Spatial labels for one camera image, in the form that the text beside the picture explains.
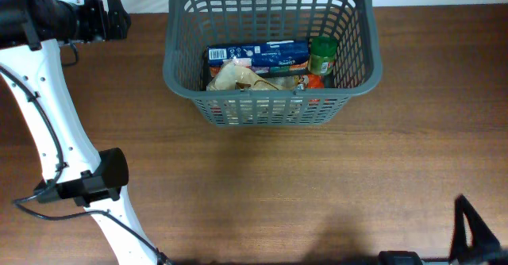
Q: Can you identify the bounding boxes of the orange pasta packet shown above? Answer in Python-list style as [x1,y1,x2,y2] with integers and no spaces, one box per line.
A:
[209,72,325,113]

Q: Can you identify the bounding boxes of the green lidded jar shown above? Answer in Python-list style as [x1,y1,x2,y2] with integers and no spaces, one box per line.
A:
[308,36,338,76]

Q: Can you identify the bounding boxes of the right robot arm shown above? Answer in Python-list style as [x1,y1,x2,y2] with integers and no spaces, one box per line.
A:
[378,194,507,265]

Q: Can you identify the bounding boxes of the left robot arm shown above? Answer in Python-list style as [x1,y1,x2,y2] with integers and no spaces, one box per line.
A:
[1,0,169,264]

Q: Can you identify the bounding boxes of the grey plastic shopping basket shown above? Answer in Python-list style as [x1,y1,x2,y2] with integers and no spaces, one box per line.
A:
[163,0,383,126]

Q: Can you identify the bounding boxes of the clear bag with brown label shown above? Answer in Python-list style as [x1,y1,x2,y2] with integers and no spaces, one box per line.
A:
[233,70,310,90]

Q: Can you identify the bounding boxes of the blue carton box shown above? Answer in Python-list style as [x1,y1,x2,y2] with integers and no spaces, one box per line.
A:
[204,40,310,77]

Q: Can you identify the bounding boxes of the beige paper bag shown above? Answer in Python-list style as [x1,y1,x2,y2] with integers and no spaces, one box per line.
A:
[206,61,282,90]

